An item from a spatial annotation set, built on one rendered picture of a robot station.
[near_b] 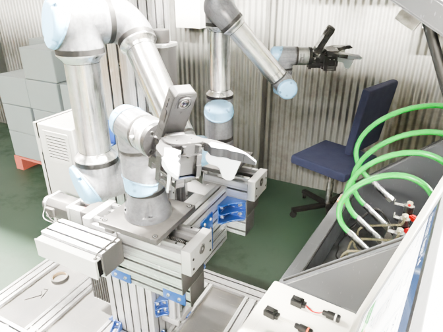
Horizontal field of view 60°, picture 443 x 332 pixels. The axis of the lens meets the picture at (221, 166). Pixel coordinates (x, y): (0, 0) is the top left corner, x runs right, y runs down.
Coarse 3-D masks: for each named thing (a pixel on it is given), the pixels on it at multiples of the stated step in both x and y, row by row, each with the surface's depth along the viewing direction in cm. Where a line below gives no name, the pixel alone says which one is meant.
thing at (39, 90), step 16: (32, 48) 317; (48, 48) 316; (32, 64) 323; (48, 64) 314; (0, 80) 351; (16, 80) 341; (32, 80) 331; (48, 80) 321; (64, 80) 324; (16, 96) 349; (32, 96) 339; (48, 96) 329; (64, 96) 321; (16, 112) 358; (32, 112) 350; (48, 112) 338; (16, 128) 367; (32, 128) 356; (16, 144) 377; (32, 144) 366; (16, 160) 387; (32, 160) 374
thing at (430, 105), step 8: (424, 104) 101; (432, 104) 100; (440, 104) 99; (392, 112) 106; (400, 112) 104; (376, 120) 109; (384, 120) 107; (368, 128) 111; (360, 136) 113; (360, 144) 114; (368, 176) 116
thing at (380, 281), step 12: (432, 192) 73; (432, 204) 65; (420, 216) 73; (408, 240) 71; (396, 252) 79; (384, 276) 78; (372, 288) 87; (432, 300) 35; (360, 312) 86; (432, 312) 33; (432, 324) 31
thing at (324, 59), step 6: (324, 48) 155; (330, 48) 156; (336, 48) 156; (312, 54) 154; (324, 54) 155; (312, 60) 157; (318, 60) 158; (324, 60) 155; (330, 60) 156; (336, 60) 156; (312, 66) 160; (318, 66) 160; (324, 66) 157; (330, 66) 156; (336, 66) 156
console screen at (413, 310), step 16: (432, 208) 60; (432, 224) 52; (416, 240) 59; (432, 240) 47; (400, 256) 67; (416, 256) 52; (432, 256) 42; (400, 272) 58; (416, 272) 46; (432, 272) 39; (384, 288) 65; (400, 288) 51; (416, 288) 42; (432, 288) 36; (384, 304) 56; (400, 304) 45; (416, 304) 38; (368, 320) 64; (384, 320) 50; (400, 320) 41; (416, 320) 35
